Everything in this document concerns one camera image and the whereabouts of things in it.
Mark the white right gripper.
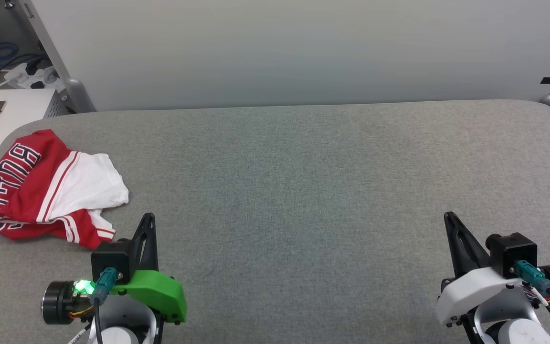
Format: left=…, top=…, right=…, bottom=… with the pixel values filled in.
left=436, top=211, right=529, bottom=328

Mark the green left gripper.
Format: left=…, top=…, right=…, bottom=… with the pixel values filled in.
left=110, top=213, right=188, bottom=323

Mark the red and white Bulls jersey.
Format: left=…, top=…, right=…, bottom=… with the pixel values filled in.
left=0, top=129, right=129, bottom=250

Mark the grey fabric sofa cushion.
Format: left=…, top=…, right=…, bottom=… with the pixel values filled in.
left=0, top=99, right=550, bottom=344

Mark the white power strip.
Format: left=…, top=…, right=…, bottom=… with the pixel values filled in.
left=5, top=62, right=61, bottom=91

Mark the black right camera cable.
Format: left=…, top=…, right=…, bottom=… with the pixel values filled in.
left=515, top=260, right=550, bottom=335

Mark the black camera cable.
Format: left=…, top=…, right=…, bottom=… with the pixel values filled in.
left=515, top=260, right=550, bottom=335
left=88, top=268, right=122, bottom=344

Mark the black left camera cable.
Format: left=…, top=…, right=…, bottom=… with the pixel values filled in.
left=88, top=268, right=122, bottom=344

